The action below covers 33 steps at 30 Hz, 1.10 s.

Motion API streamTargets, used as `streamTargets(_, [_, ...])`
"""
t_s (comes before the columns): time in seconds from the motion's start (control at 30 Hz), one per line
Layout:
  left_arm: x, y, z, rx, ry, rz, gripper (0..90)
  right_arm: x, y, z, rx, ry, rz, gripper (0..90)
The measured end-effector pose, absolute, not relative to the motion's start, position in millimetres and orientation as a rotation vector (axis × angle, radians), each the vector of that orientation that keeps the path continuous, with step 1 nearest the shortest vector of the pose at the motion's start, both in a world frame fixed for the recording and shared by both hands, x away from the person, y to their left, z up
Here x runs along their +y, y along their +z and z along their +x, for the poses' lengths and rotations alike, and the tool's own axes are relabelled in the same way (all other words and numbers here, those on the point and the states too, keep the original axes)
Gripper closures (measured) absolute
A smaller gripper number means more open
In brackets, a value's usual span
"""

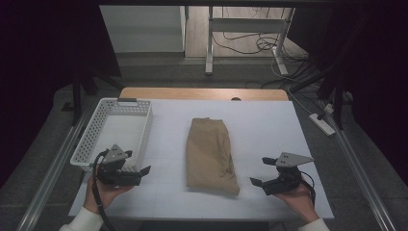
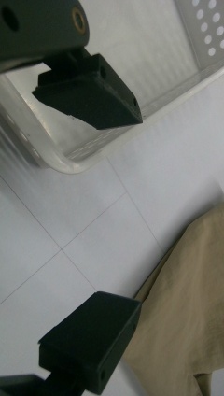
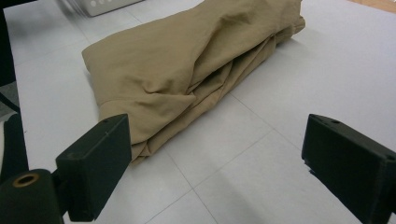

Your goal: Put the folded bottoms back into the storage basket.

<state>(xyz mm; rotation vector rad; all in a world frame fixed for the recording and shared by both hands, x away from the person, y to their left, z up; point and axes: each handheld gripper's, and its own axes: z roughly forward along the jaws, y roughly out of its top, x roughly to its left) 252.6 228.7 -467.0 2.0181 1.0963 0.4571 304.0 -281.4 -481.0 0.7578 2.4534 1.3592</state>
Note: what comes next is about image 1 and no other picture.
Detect person's left hand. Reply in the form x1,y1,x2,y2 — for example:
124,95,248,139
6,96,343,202
83,175,135,215

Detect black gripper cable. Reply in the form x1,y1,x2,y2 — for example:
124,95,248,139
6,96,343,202
91,148,118,231
299,170,318,208

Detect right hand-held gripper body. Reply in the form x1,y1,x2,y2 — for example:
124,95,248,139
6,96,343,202
261,151,315,196

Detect white power strip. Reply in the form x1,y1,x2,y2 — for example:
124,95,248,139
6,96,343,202
308,112,337,137

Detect dark curtain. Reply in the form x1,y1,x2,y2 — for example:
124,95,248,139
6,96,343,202
0,0,122,189
288,0,408,189

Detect person's right hand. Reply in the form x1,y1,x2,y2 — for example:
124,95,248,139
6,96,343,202
273,182,320,224

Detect white cabinet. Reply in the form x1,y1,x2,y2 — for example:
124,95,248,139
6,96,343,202
98,4,189,54

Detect white table mat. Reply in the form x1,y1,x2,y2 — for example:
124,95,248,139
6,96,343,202
67,98,335,222

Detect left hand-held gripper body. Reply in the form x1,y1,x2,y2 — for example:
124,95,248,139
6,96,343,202
95,143,142,188

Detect white metal desk frame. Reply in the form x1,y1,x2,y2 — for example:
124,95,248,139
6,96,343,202
204,5,296,77

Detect white perforated plastic basket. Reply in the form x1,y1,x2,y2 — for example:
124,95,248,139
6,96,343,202
69,97,154,173

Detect black floor cables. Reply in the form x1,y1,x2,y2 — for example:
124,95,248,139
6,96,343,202
211,6,321,91

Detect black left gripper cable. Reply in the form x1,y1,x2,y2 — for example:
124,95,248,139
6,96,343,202
91,148,118,231

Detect tan pants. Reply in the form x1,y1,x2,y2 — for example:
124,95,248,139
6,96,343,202
185,116,242,196

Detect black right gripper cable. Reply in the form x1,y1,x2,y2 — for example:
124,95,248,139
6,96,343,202
299,170,318,208

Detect metal floor rail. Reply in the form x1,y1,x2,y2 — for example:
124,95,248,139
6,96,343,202
15,107,94,231
331,126,398,231

